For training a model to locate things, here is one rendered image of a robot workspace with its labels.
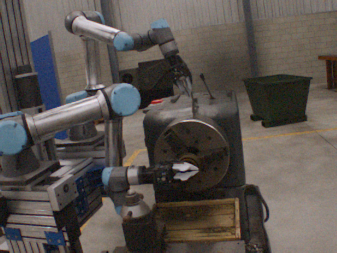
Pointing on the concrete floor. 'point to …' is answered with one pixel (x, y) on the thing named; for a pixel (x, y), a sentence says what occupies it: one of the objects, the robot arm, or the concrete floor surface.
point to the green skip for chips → (278, 99)
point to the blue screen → (48, 76)
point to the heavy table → (330, 70)
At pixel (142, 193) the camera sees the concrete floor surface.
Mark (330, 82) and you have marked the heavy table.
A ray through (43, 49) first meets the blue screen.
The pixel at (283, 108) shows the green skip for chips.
